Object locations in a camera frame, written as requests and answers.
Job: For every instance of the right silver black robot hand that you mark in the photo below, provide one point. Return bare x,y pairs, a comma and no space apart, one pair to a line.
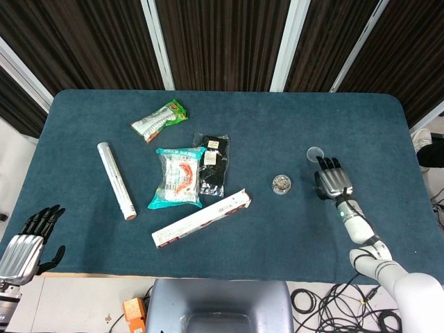
333,181

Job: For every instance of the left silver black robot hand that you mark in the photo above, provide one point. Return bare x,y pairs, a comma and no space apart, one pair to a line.
21,247

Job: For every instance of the clear round container of rubber bands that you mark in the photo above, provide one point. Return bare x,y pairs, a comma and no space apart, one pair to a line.
281,184

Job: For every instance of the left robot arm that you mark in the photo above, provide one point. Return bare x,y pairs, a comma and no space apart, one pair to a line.
7,298

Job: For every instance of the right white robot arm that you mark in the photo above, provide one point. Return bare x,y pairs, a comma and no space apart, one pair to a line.
385,263

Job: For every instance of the clear round lid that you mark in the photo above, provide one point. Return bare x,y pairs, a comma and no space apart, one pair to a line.
315,153

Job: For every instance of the white shoe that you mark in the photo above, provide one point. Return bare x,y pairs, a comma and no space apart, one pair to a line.
422,137

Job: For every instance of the black trouser leg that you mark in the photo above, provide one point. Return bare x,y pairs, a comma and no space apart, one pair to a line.
431,154

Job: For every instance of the white cylindrical tube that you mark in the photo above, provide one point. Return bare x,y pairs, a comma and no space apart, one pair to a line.
116,180

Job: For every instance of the dark teal table mat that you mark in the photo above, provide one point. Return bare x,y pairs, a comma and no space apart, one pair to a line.
215,180

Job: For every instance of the black socks in clear bag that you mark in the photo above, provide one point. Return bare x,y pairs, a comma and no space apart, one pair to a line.
214,164

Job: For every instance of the orange box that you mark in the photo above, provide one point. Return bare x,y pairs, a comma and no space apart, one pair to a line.
134,312

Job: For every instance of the long white red box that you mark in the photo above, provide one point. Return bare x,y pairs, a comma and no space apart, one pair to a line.
202,219

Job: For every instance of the teal shrimp snack bag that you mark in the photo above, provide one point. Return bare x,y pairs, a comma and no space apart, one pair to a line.
177,178

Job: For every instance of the green white snack packet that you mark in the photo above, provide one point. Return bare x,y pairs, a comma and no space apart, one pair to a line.
159,120

